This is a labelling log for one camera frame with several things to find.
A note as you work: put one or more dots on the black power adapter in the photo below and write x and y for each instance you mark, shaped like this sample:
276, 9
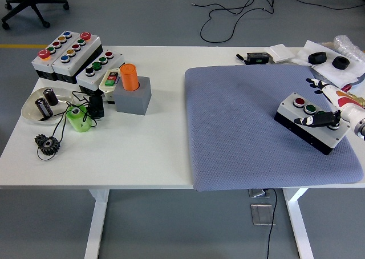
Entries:
95, 106

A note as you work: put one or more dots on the three-button box with black knob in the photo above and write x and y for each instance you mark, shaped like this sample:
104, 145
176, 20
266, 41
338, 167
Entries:
94, 77

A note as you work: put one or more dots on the metal floor socket box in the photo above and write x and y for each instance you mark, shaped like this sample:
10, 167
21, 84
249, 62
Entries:
262, 214

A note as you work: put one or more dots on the grey-blue textured mat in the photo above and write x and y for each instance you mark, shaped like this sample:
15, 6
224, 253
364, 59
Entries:
242, 127

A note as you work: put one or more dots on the orange cylinder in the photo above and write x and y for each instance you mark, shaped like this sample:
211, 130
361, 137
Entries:
129, 77

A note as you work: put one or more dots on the black metal gear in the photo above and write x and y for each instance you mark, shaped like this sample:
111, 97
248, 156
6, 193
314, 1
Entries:
41, 143

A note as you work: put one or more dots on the bubble wrap bundle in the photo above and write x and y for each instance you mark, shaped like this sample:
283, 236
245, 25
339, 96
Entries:
346, 46

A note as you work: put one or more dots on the white paper sheet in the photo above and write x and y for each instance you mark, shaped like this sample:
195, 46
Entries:
313, 46

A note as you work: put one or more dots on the metal floor plate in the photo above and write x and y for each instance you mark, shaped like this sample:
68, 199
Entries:
256, 193

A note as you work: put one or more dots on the green plastic cylinder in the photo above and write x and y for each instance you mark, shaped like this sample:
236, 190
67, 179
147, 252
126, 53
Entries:
80, 123

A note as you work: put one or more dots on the black panel meter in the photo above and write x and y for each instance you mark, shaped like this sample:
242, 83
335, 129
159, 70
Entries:
256, 58

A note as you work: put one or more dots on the black capacitor with grey stripe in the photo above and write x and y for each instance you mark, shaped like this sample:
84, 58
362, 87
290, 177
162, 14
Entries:
44, 107

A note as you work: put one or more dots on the brown capacitor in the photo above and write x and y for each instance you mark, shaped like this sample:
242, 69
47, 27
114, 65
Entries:
51, 97

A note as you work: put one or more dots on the five-button control box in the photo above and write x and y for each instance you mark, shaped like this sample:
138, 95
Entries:
40, 63
74, 60

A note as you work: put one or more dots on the white table leg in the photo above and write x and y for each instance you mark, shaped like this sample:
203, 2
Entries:
97, 227
299, 222

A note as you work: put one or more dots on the black pen tool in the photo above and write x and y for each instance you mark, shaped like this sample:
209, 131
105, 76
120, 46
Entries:
241, 57

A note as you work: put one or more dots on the white switch plate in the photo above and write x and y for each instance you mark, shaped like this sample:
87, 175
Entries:
280, 53

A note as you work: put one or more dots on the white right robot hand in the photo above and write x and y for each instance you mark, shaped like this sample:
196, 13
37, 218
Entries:
346, 112

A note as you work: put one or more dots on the clear shallow dish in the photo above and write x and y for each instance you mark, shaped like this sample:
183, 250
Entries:
30, 110

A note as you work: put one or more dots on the grey block holder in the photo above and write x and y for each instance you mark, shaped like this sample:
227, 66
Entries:
131, 102

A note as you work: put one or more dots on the cream switch box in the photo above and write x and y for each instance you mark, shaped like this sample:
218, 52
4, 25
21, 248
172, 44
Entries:
106, 91

